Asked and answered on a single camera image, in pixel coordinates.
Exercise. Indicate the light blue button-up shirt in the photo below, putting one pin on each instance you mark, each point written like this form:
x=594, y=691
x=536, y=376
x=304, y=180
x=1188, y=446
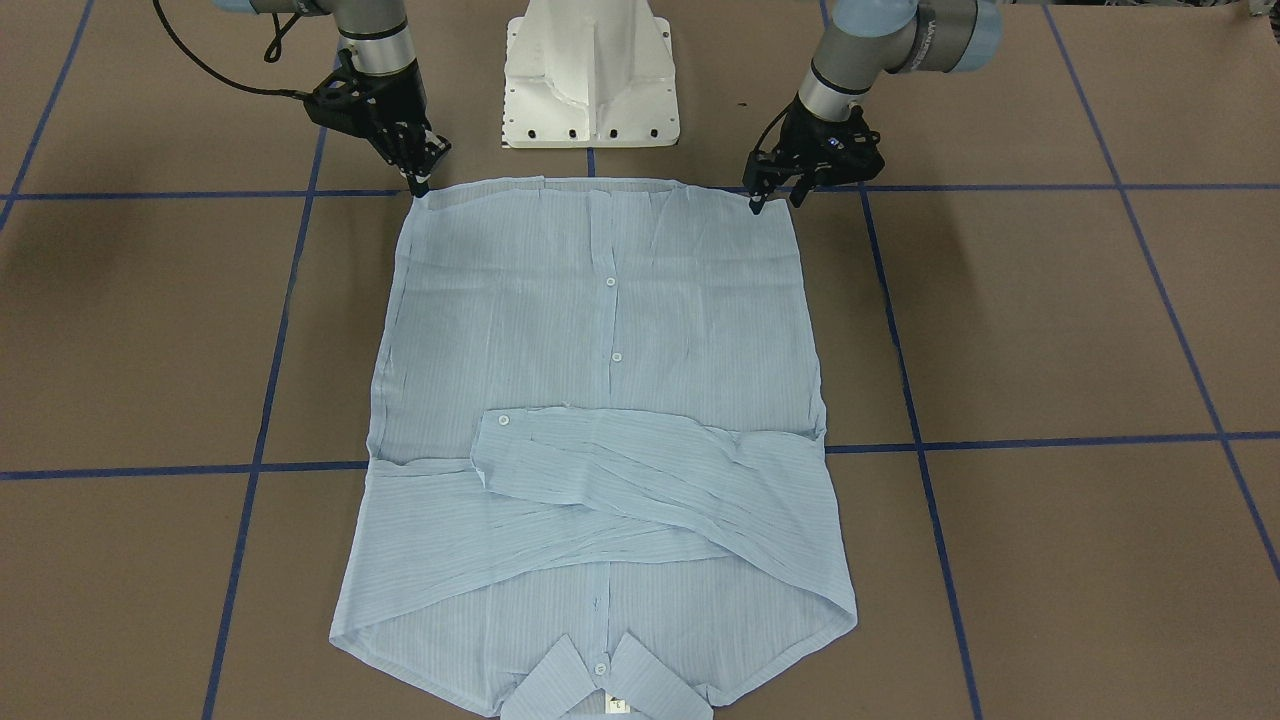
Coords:
x=597, y=455

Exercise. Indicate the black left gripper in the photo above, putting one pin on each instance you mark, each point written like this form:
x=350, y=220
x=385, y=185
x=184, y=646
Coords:
x=803, y=128

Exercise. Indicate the white pedestal column base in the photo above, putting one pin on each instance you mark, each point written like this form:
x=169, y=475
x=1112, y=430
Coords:
x=589, y=75

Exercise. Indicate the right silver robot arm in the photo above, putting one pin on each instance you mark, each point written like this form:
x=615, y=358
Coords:
x=377, y=32

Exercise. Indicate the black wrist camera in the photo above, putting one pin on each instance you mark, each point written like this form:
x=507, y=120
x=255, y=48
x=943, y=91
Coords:
x=340, y=102
x=852, y=151

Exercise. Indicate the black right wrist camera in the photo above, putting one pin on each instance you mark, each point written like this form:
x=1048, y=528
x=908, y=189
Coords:
x=340, y=102

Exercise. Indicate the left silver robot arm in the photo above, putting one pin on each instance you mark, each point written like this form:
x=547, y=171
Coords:
x=865, y=40

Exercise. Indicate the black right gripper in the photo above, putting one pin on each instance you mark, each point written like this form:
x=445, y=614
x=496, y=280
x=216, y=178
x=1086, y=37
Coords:
x=397, y=104

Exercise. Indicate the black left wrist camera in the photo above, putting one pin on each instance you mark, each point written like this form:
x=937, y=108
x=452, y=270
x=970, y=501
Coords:
x=852, y=151

